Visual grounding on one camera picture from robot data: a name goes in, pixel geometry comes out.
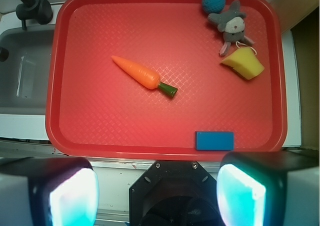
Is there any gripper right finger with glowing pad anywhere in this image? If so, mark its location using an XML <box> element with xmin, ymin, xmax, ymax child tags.
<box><xmin>216</xmin><ymin>151</ymin><xmax>320</xmax><ymax>225</ymax></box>

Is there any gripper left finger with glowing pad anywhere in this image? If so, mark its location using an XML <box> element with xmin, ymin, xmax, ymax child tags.
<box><xmin>0</xmin><ymin>157</ymin><xmax>99</xmax><ymax>225</ymax></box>

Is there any orange toy carrot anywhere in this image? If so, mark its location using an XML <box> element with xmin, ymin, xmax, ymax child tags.
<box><xmin>111</xmin><ymin>56</ymin><xmax>178</xmax><ymax>98</ymax></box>

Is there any blue rectangular block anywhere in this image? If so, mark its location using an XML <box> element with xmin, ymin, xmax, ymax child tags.
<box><xmin>195</xmin><ymin>131</ymin><xmax>235</xmax><ymax>151</ymax></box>

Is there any grey toy sink basin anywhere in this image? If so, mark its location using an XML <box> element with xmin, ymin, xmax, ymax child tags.
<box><xmin>0</xmin><ymin>25</ymin><xmax>55</xmax><ymax>115</ymax></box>

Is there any yellow sponge wedge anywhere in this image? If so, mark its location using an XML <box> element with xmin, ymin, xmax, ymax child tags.
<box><xmin>221</xmin><ymin>47</ymin><xmax>265</xmax><ymax>80</ymax></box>

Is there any black sink knob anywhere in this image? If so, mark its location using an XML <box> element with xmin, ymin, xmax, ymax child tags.
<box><xmin>0</xmin><ymin>47</ymin><xmax>9</xmax><ymax>62</ymax></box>

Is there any red plastic tray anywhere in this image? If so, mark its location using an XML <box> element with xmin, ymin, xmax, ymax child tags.
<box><xmin>45</xmin><ymin>0</ymin><xmax>288</xmax><ymax>161</ymax></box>

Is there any grey plush bunny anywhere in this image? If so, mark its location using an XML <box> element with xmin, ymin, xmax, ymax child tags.
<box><xmin>207</xmin><ymin>0</ymin><xmax>254</xmax><ymax>57</ymax></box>

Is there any black toy faucet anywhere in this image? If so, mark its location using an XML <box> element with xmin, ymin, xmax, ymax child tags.
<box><xmin>15</xmin><ymin>0</ymin><xmax>53</xmax><ymax>31</ymax></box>

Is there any blue crochet ball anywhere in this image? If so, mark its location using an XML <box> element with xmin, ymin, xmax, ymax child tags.
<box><xmin>201</xmin><ymin>0</ymin><xmax>226</xmax><ymax>14</ymax></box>

